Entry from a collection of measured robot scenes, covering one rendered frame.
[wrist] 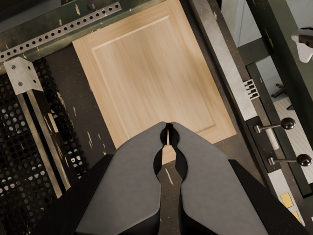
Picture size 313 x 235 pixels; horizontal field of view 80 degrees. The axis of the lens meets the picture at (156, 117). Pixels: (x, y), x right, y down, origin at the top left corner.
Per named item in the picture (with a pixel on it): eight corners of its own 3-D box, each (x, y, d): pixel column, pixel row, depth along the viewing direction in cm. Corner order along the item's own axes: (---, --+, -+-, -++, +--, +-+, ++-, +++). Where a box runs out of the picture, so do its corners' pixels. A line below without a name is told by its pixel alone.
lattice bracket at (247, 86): (248, 80, 72) (252, 78, 69) (255, 97, 71) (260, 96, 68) (238, 84, 72) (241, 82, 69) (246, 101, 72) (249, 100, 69)
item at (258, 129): (255, 122, 68) (295, 114, 56) (259, 132, 68) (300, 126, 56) (248, 126, 66) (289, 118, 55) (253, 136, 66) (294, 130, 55)
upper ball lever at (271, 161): (268, 153, 68) (311, 151, 56) (272, 162, 68) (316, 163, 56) (262, 157, 66) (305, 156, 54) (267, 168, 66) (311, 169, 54)
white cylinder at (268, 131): (275, 146, 71) (267, 127, 71) (281, 147, 68) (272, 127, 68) (268, 149, 71) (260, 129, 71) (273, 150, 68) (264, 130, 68)
